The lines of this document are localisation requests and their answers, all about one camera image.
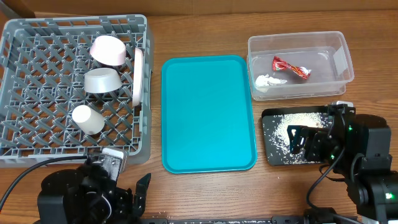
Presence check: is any black waste tray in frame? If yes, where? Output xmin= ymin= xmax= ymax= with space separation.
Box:
xmin=261 ymin=105 xmax=338 ymax=166

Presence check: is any red snack wrapper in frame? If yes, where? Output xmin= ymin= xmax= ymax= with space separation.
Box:
xmin=272 ymin=56 xmax=312 ymax=80

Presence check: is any clear plastic bin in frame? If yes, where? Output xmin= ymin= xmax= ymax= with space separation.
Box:
xmin=247 ymin=31 xmax=354 ymax=101

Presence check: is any teal serving tray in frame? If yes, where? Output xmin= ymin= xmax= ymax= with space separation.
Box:
xmin=161 ymin=55 xmax=257 ymax=174

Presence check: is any white tissue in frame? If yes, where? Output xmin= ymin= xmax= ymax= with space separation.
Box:
xmin=255 ymin=74 xmax=287 ymax=87

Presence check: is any white paper cup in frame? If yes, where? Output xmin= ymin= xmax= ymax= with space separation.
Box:
xmin=72 ymin=105 xmax=105 ymax=135

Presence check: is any rice pile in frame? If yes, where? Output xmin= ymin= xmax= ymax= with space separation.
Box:
xmin=262 ymin=113 xmax=331 ymax=166

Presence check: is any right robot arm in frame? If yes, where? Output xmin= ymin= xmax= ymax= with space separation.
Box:
xmin=287 ymin=103 xmax=397 ymax=223

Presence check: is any large white plate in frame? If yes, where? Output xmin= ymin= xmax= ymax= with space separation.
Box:
xmin=132 ymin=47 xmax=144 ymax=106

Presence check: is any grey-white bowl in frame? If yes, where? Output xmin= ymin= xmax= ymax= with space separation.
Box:
xmin=84 ymin=68 xmax=122 ymax=93

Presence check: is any grey dish rack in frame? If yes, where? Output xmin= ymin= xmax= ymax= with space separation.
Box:
xmin=1 ymin=14 xmax=154 ymax=168

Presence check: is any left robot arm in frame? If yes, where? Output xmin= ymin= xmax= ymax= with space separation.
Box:
xmin=37 ymin=155 xmax=151 ymax=224

